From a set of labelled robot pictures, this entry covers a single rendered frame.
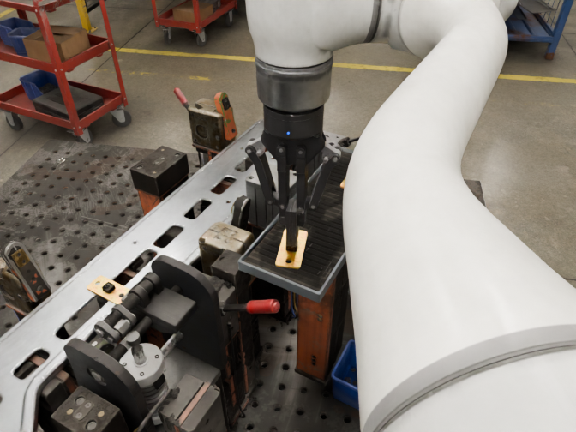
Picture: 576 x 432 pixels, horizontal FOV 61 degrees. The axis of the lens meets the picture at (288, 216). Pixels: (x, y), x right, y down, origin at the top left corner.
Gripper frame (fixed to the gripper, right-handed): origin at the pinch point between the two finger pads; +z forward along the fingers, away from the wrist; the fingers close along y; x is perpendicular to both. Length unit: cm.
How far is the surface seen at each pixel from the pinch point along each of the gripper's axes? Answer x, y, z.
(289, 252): 1.2, 0.3, 5.0
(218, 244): -6.8, 14.9, 13.4
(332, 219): -8.0, -5.3, 5.3
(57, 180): -65, 93, 51
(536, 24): -425, -149, 105
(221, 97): -59, 29, 11
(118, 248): -10.1, 37.6, 21.3
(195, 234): -16.8, 23.7, 21.3
